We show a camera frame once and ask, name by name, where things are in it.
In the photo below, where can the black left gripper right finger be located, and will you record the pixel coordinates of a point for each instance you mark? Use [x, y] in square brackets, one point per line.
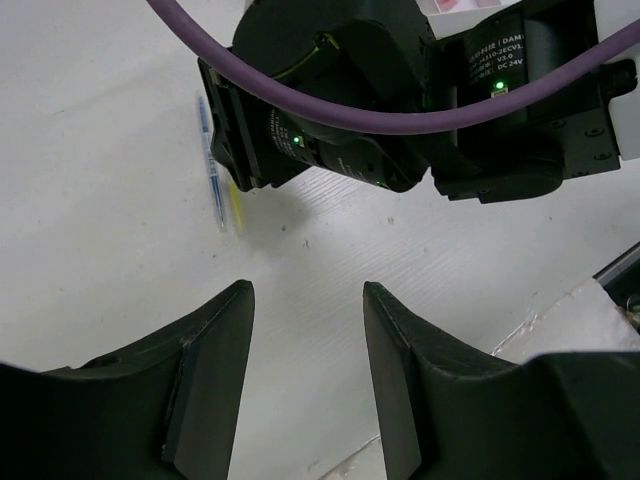
[447, 410]

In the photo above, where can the yellow highlighter pen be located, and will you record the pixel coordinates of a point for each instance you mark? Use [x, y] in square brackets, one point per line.
[236, 207]

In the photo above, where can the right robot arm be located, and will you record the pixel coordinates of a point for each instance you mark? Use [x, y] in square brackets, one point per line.
[384, 56]

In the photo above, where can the blue highlighter pen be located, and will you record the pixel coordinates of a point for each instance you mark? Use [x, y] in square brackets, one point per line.
[211, 167]

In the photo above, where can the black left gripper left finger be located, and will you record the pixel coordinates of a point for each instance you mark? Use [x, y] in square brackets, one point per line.
[163, 407]

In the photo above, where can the clear marker tube pink cap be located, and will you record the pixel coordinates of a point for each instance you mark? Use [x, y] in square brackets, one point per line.
[445, 6]

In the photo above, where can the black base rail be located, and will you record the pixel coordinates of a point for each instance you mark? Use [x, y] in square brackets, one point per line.
[620, 279]

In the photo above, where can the white compartment organizer tray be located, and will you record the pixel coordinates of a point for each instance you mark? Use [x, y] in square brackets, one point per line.
[611, 16]

